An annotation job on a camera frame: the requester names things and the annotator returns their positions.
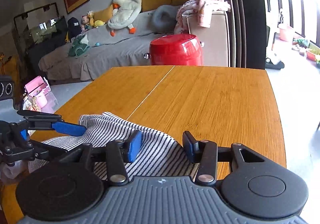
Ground grey striped knit garment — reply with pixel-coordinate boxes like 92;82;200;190
27;111;201;182

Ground pink clothes pile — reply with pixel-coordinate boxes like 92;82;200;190
174;0;231;34

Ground white marble coffee table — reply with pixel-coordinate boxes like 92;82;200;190
51;81;91;111

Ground pink toy box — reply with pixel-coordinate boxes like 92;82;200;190
22;76;59;114

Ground green knit cloth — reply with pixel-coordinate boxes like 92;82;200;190
68;34;90;57

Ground grey covered sofa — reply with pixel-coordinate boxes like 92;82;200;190
38;10;173;81

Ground red round stool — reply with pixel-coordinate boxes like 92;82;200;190
144;34;204;66

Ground black plush toy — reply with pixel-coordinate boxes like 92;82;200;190
65;17;82;43

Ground glass fish tank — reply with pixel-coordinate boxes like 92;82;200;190
13;2;67;73

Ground small plush toys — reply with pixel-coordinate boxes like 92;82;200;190
81;10;105;32

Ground beige armchair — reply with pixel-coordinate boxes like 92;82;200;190
187;11;230;67

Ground white plush goose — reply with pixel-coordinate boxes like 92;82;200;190
107;0;142;36

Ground grey neck pillow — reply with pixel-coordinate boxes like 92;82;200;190
151;5;179;33

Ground dark curtain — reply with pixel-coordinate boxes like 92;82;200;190
229;0;267;70

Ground pink plastic basin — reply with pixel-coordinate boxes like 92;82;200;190
278;23;295;42

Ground white floor cleaner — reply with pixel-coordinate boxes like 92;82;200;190
265;0;284;70

